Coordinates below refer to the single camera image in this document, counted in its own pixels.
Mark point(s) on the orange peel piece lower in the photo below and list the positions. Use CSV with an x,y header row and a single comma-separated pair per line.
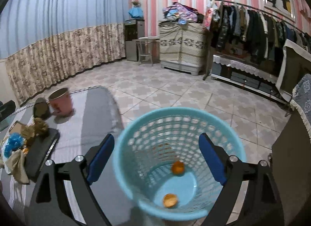
x,y
170,200

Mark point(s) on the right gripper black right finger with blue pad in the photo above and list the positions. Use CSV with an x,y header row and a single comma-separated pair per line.
x,y
262,204

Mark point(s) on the blue patterned fringed cloth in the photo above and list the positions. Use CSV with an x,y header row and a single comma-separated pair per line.
x,y
301,101

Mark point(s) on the orange peel piece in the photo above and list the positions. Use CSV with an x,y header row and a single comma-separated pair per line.
x,y
170,200
177,168

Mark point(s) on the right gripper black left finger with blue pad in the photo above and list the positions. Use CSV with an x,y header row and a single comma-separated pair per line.
x,y
49,203

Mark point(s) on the black ribbed foam pad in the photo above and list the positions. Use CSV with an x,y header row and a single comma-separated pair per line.
x,y
39,152

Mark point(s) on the water dispenser cabinet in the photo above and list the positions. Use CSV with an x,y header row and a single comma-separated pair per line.
x,y
133,30

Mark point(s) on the blue bag on dispenser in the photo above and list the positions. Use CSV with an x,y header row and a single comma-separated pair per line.
x,y
136,12

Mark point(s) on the blue plastic wrapper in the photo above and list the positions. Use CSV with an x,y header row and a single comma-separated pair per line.
x,y
14,142

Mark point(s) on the clothes rack with dark garments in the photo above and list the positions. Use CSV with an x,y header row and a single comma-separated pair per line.
x,y
248,39

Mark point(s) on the blue and floral curtain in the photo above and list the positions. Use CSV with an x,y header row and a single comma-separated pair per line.
x,y
44,42

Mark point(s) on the dark round lid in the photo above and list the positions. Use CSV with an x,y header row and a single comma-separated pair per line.
x,y
41,109

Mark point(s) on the beige cloth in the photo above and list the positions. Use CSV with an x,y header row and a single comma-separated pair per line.
x,y
15,163

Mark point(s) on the light blue plastic laundry basket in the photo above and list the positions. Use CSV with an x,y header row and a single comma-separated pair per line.
x,y
159,166

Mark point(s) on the dark cabinet at right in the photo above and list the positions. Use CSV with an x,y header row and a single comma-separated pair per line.
x,y
291,170

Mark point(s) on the low bench with lace cover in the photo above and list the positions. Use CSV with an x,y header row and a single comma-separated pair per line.
x,y
249,77

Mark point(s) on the cloth-covered cabinet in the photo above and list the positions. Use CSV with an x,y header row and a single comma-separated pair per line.
x,y
183,47

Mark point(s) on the orange peel piece upper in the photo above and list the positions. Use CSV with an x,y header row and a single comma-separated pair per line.
x,y
177,168

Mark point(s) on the pink metal-rimmed mug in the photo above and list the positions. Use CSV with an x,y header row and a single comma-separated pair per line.
x,y
61,102

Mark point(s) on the pile of colourful clothes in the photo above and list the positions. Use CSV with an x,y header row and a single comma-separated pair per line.
x,y
181,14

